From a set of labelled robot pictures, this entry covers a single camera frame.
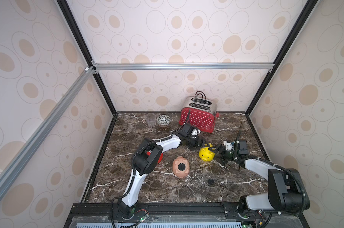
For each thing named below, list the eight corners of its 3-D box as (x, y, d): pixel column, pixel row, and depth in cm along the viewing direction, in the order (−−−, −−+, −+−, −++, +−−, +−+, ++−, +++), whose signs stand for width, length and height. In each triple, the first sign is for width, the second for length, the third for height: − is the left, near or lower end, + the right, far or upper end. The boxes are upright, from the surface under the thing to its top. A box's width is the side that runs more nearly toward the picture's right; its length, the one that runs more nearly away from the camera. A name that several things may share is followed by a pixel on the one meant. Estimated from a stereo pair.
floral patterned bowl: (156, 125, 114) (156, 121, 111) (157, 118, 119) (157, 114, 116) (170, 125, 114) (170, 121, 111) (170, 118, 119) (170, 114, 116)
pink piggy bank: (169, 173, 89) (169, 166, 81) (177, 161, 94) (177, 154, 86) (183, 182, 86) (184, 175, 78) (190, 169, 91) (192, 162, 83)
